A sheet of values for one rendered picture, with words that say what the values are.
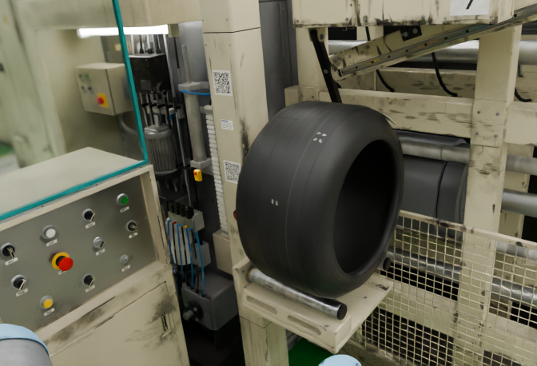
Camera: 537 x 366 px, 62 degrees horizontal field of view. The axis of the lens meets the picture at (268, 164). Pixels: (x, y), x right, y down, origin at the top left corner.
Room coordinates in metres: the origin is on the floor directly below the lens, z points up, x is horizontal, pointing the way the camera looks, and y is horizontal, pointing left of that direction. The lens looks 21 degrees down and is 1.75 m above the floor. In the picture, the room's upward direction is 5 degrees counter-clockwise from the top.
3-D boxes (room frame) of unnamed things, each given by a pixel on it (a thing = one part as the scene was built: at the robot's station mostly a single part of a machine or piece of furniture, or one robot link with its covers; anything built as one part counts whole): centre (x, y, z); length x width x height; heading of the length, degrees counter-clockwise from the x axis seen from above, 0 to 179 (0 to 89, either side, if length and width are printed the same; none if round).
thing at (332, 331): (1.14, -0.04, 0.84); 0.36 x 0.09 x 0.06; 49
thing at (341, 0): (1.38, -0.42, 1.71); 0.61 x 0.25 x 0.15; 49
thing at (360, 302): (1.24, -0.13, 0.80); 0.37 x 0.36 x 0.02; 139
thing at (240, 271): (1.36, 0.00, 0.90); 0.40 x 0.03 x 0.10; 139
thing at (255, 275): (1.13, -0.04, 0.90); 0.35 x 0.05 x 0.05; 49
